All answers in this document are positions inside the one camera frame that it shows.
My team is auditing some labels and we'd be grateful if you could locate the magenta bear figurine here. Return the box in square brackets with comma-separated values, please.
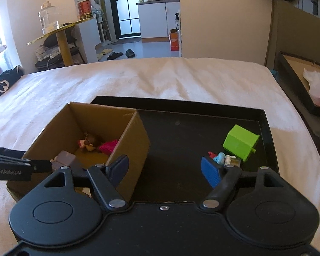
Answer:
[97, 139, 118, 156]

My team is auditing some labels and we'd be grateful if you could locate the brown girl figurine pink hat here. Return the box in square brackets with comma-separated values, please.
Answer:
[77, 134, 97, 152]

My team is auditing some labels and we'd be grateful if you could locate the lilac toy armchair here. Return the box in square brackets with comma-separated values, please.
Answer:
[51, 150, 83, 171]

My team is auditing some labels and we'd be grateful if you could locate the small blue red figurine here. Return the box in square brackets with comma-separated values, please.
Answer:
[208, 151, 231, 166]

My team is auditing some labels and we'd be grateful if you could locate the small gold clear toy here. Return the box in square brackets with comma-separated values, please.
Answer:
[224, 155, 241, 167]

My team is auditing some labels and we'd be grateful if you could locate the green toy house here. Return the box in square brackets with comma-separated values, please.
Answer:
[223, 124, 259, 162]

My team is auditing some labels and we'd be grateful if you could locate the brown cardboard box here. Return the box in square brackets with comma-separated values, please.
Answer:
[5, 101, 151, 203]

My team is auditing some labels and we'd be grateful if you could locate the black shallow tray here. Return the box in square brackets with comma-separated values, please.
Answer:
[92, 96, 279, 202]

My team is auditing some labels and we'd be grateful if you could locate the white fluffy blanket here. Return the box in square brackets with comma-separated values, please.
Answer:
[0, 57, 320, 251]

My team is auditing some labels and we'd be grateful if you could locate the black white ghost-face cloth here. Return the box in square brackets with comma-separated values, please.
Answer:
[0, 65, 25, 96]

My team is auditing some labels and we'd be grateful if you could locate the black slipper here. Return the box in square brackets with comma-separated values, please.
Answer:
[107, 52, 123, 61]
[125, 49, 136, 58]

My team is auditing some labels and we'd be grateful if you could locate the black tray with cardboard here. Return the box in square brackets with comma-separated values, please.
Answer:
[274, 51, 320, 138]

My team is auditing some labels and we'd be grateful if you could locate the white plastic bag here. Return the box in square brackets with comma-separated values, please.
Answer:
[303, 69, 320, 107]

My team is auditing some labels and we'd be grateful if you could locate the orange cardboard box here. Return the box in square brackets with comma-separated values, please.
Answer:
[169, 29, 180, 51]

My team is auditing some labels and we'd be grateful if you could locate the gold round side table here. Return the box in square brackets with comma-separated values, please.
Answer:
[26, 17, 93, 67]

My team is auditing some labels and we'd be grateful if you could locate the clear glass jar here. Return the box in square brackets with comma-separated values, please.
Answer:
[39, 1, 59, 35]

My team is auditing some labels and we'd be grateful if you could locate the white kitchen cabinet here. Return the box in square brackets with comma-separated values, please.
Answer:
[137, 0, 180, 42]

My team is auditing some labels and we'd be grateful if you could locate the red tin can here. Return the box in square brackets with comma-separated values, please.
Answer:
[77, 0, 93, 20]

